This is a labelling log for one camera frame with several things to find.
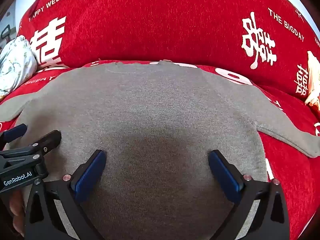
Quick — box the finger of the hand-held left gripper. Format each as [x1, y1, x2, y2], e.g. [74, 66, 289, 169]
[0, 123, 28, 151]
[0, 130, 62, 167]

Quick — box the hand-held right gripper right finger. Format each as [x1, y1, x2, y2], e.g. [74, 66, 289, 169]
[208, 149, 290, 240]

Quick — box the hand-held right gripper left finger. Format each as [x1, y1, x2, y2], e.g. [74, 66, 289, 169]
[24, 149, 107, 240]

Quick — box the grey knit sweater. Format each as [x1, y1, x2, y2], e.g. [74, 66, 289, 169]
[0, 60, 320, 240]

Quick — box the person's left hand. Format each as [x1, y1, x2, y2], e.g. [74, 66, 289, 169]
[8, 194, 26, 238]

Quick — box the white patterned cloth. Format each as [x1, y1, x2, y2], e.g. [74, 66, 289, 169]
[0, 35, 38, 97]

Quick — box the cream cloth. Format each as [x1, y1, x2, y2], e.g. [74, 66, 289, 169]
[304, 51, 320, 111]

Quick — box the red printed sofa cover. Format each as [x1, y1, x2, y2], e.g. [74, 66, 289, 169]
[0, 0, 320, 240]

